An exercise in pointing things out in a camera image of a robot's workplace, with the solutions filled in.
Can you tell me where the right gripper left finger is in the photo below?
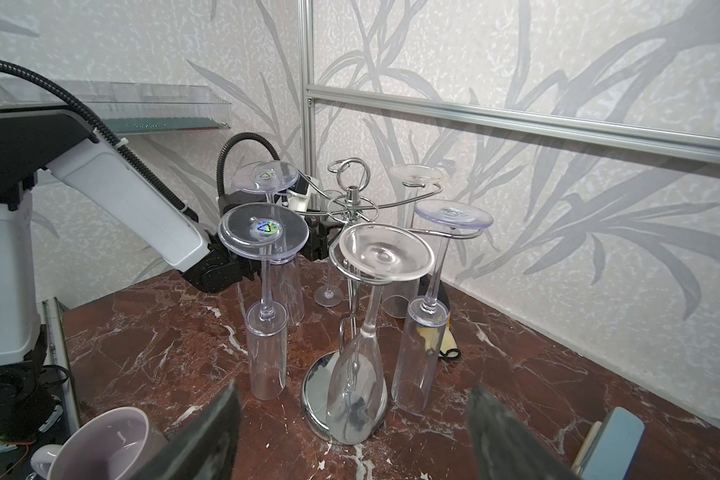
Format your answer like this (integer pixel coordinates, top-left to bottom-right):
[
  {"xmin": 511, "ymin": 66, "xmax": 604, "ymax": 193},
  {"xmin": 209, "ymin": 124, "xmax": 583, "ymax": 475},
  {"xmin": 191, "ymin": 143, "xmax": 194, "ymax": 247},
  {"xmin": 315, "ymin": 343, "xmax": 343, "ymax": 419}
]
[{"xmin": 132, "ymin": 380, "xmax": 242, "ymax": 480}]

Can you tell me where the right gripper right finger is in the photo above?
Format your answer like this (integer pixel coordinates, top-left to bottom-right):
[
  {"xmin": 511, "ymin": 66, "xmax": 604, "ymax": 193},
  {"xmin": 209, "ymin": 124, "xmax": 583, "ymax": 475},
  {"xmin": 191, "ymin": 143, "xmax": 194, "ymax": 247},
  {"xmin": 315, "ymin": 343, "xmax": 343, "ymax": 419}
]
[{"xmin": 466, "ymin": 386, "xmax": 577, "ymax": 479}]

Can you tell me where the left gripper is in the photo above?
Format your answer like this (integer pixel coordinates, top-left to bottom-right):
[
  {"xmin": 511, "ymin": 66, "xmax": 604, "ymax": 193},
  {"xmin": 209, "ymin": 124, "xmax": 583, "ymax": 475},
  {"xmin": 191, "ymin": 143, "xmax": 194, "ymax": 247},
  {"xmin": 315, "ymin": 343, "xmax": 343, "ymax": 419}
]
[{"xmin": 302, "ymin": 212, "xmax": 344, "ymax": 261}]

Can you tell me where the clear champagne flute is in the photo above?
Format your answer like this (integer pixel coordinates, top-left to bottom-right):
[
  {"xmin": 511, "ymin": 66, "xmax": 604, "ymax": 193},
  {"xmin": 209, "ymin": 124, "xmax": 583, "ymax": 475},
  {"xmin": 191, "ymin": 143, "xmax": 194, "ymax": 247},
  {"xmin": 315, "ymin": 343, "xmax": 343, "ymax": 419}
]
[
  {"xmin": 313, "ymin": 189, "xmax": 346, "ymax": 309},
  {"xmin": 392, "ymin": 199, "xmax": 493, "ymax": 414},
  {"xmin": 380, "ymin": 163, "xmax": 448, "ymax": 319},
  {"xmin": 219, "ymin": 203, "xmax": 309, "ymax": 400},
  {"xmin": 219, "ymin": 161, "xmax": 309, "ymax": 336}
]

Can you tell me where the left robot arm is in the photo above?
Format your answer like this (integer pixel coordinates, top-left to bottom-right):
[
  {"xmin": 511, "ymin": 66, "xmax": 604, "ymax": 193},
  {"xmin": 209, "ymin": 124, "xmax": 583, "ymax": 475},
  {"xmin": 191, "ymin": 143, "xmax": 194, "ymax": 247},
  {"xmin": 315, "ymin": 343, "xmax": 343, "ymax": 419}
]
[{"xmin": 0, "ymin": 60, "xmax": 260, "ymax": 442}]

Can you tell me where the chrome wine glass rack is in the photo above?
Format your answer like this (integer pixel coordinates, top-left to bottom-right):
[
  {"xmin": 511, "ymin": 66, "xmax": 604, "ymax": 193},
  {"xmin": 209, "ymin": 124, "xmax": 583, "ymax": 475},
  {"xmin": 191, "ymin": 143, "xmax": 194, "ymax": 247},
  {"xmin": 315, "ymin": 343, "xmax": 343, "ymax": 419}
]
[{"xmin": 299, "ymin": 157, "xmax": 484, "ymax": 445}]

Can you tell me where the clear wine glass front centre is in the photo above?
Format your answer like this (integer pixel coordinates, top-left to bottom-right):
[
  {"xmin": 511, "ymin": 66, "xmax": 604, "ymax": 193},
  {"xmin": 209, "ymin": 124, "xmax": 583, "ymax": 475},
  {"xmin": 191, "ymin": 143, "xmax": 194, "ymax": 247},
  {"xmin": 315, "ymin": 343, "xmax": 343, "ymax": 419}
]
[{"xmin": 327, "ymin": 223, "xmax": 434, "ymax": 445}]

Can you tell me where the lilac ceramic mug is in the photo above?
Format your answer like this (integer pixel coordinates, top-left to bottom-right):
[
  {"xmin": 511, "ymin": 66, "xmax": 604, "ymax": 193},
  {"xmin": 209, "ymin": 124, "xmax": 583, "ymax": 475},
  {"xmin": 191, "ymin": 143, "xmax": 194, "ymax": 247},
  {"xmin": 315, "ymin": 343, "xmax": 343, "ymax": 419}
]
[{"xmin": 30, "ymin": 407, "xmax": 168, "ymax": 479}]

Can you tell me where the black yellow work glove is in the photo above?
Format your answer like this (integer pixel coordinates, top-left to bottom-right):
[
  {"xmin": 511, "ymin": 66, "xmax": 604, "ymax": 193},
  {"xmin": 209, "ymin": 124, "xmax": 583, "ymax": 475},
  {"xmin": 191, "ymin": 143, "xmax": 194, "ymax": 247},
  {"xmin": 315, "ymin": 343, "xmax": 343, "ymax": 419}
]
[{"xmin": 418, "ymin": 275, "xmax": 461, "ymax": 362}]

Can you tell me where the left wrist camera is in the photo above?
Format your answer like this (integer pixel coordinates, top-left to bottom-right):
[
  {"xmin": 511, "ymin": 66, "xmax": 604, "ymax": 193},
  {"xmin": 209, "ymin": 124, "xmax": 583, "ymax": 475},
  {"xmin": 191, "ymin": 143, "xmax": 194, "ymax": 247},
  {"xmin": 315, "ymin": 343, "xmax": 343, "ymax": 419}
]
[{"xmin": 284, "ymin": 176, "xmax": 320, "ymax": 212}]

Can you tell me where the aluminium front rail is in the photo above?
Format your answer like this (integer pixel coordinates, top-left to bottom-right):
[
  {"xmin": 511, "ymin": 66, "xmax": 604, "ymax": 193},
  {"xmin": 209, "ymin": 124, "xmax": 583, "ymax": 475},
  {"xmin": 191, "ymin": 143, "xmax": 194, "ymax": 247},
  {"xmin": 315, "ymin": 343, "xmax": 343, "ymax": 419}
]
[{"xmin": 38, "ymin": 297, "xmax": 81, "ymax": 434}]

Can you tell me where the clear acrylic wall shelf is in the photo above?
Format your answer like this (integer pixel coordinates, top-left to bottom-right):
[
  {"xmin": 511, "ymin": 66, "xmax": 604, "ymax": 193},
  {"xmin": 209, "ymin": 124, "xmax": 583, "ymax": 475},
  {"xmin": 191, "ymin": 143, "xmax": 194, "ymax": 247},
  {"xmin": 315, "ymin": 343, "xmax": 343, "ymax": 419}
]
[{"xmin": 0, "ymin": 75, "xmax": 232, "ymax": 136}]

